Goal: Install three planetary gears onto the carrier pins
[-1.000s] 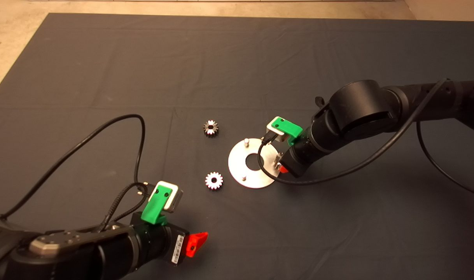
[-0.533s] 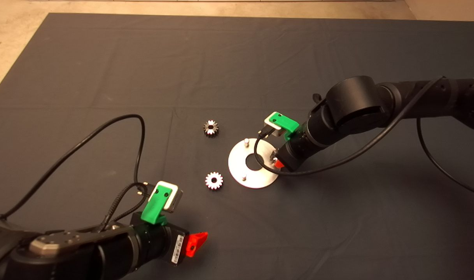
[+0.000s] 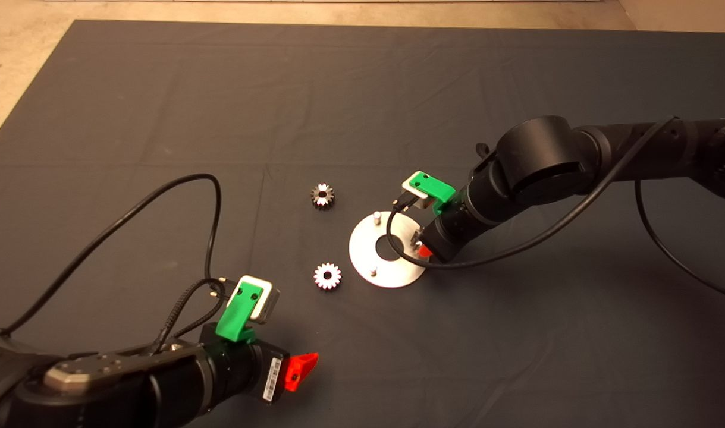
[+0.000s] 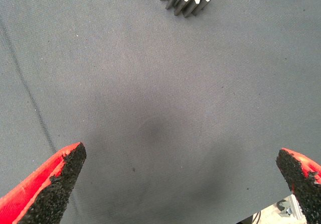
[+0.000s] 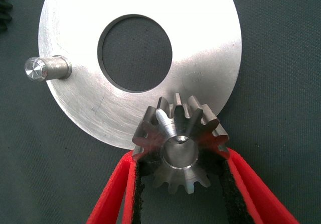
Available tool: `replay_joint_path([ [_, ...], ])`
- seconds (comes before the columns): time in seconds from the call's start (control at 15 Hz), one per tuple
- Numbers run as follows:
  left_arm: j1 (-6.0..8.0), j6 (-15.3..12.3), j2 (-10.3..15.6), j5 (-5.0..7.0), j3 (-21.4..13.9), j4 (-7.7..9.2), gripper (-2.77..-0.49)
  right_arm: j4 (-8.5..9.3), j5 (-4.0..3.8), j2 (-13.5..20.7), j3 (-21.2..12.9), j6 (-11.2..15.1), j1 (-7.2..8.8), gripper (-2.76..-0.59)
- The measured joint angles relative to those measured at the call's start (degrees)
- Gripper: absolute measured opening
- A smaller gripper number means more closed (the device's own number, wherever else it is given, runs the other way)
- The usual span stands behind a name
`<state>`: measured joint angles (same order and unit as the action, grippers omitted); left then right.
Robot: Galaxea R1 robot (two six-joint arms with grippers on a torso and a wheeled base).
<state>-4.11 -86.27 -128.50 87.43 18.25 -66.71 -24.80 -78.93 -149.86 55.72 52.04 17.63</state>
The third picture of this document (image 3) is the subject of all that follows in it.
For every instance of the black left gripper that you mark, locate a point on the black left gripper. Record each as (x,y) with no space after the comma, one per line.
(243,371)

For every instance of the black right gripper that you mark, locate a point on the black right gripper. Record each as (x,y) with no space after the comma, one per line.
(460,226)

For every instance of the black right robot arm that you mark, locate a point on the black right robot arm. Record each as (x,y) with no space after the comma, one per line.
(546,157)

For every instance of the round metal carrier plate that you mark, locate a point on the round metal carrier plate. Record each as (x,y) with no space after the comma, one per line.
(368,261)

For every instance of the dark grey table cloth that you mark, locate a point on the dark grey table cloth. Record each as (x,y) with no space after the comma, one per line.
(362,89)

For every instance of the silver right camera box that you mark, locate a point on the silver right camera box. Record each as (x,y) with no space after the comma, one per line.
(420,202)

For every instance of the silver camera box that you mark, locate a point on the silver camera box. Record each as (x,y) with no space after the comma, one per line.
(270,306)
(420,202)

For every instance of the green right camera mount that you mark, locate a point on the green right camera mount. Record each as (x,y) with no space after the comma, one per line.
(436,187)

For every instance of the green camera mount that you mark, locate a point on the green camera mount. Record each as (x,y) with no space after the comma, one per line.
(237,318)
(436,187)

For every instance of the silver left camera box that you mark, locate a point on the silver left camera box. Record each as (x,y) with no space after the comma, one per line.
(270,306)

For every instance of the green left camera mount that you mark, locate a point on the green left camera mount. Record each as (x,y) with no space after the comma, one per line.
(237,318)

